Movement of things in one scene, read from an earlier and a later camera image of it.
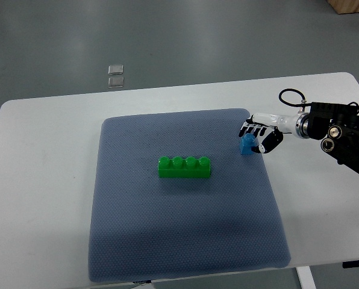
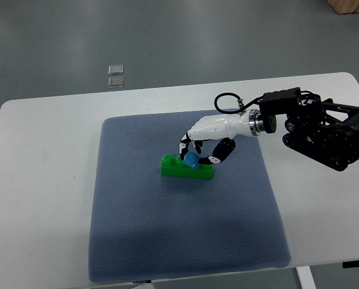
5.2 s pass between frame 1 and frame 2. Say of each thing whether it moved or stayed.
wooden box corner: stayed
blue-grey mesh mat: stayed
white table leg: stayed
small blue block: moved
